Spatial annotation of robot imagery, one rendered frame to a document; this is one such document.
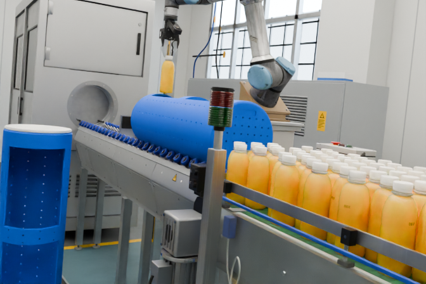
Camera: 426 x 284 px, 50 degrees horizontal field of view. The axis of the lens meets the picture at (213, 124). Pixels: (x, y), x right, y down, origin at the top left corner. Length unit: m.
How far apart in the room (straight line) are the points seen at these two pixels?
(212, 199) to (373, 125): 2.53
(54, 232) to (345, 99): 2.13
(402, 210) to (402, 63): 3.65
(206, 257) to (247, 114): 0.68
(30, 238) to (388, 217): 1.51
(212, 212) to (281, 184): 0.21
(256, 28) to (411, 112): 2.65
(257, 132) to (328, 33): 3.14
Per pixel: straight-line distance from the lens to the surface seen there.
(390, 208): 1.00
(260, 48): 2.08
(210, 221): 1.19
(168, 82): 2.36
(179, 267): 1.47
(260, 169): 1.41
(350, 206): 1.07
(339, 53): 4.67
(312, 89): 3.50
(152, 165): 2.19
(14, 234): 2.10
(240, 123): 1.71
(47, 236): 2.11
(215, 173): 1.17
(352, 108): 3.39
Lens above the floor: 1.22
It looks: 3 degrees down
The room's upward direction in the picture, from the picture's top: 5 degrees clockwise
